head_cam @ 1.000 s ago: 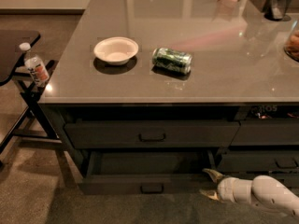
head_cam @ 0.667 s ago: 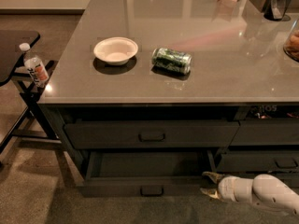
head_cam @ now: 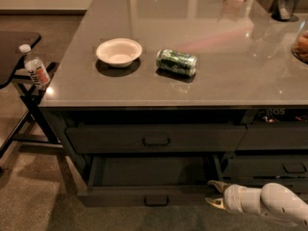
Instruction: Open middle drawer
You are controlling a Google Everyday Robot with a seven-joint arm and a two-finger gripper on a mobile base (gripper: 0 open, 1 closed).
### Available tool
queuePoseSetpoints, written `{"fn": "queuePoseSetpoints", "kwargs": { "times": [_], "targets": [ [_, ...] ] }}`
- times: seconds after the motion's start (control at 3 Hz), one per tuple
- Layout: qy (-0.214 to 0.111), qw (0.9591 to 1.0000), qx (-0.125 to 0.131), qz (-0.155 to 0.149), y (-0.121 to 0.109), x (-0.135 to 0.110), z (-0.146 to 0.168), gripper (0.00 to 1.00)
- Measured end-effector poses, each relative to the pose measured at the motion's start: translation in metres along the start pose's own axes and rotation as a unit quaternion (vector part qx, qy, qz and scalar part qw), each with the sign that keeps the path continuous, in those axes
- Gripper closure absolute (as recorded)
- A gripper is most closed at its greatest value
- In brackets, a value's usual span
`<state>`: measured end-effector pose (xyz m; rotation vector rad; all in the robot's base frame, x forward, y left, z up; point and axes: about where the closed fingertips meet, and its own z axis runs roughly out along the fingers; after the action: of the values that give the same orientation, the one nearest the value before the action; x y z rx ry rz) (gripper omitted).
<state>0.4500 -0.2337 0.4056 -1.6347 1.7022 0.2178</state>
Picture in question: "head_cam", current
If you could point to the green soda can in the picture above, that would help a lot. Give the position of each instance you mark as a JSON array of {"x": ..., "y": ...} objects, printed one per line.
[{"x": 176, "y": 62}]

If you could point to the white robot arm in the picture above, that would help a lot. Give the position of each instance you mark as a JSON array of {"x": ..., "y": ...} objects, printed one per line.
[{"x": 273, "y": 202}]

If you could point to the black glass holder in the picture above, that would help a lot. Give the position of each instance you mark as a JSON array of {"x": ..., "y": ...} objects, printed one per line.
[{"x": 283, "y": 10}]

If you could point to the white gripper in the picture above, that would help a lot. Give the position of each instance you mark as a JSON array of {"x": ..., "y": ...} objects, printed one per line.
[{"x": 235, "y": 197}]

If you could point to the clear plastic drink bottle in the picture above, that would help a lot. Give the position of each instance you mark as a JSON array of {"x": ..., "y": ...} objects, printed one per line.
[{"x": 35, "y": 67}]

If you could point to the dark cabinet frame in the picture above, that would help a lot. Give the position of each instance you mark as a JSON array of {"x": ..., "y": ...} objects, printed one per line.
[{"x": 61, "y": 118}]

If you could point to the glass snack jar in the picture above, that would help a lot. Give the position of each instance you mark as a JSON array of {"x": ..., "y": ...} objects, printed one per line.
[{"x": 300, "y": 46}]

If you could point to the white paper bowl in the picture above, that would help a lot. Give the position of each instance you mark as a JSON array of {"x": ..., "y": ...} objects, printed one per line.
[{"x": 118, "y": 52}]

